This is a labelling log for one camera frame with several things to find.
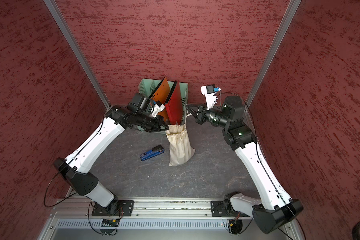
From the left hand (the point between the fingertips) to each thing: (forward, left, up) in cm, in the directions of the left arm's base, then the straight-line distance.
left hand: (166, 131), depth 70 cm
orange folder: (+31, +6, -2) cm, 31 cm away
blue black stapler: (+3, +9, -27) cm, 29 cm away
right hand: (+1, -9, +14) cm, 16 cm away
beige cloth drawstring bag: (-5, -7, -9) cm, 13 cm away
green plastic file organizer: (+45, +20, -10) cm, 50 cm away
